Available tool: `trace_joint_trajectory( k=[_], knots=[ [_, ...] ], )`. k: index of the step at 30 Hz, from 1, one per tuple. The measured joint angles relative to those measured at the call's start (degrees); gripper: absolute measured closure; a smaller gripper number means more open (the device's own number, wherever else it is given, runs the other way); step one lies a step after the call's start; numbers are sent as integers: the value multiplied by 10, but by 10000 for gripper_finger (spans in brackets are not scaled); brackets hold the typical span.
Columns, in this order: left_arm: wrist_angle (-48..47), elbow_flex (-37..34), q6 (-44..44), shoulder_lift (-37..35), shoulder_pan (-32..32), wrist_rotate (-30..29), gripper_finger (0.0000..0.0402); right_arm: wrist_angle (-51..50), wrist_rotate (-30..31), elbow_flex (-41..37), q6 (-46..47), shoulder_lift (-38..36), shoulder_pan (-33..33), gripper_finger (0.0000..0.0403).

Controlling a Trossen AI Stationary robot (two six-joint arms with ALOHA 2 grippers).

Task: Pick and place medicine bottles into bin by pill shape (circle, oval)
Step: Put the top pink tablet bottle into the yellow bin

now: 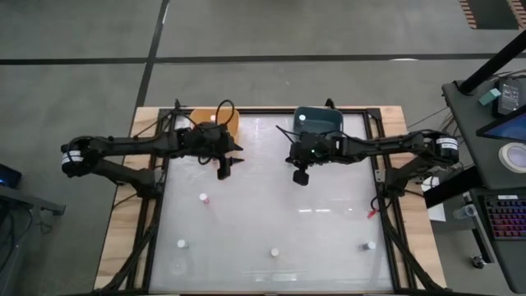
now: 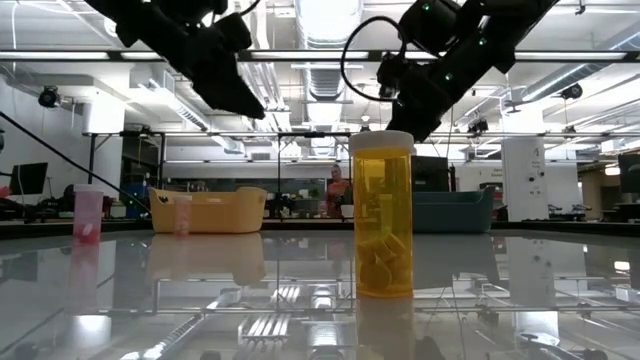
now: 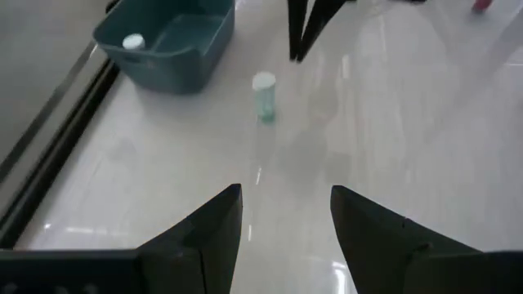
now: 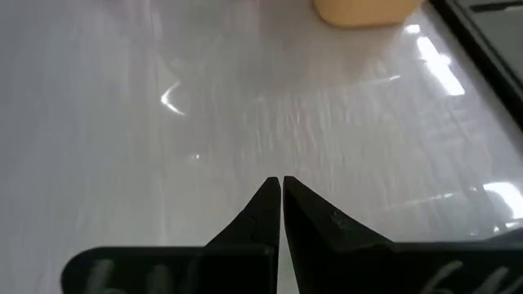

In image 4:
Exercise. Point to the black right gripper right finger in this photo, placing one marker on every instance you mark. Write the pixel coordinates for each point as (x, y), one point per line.
(347, 265)

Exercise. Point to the black aluminium table frame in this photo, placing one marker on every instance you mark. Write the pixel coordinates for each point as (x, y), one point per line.
(490, 68)

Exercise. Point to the yellow plastic bin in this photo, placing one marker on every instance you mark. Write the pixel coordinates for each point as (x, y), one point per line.
(367, 12)

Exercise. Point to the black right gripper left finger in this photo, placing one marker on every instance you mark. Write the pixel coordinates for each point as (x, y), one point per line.
(245, 265)

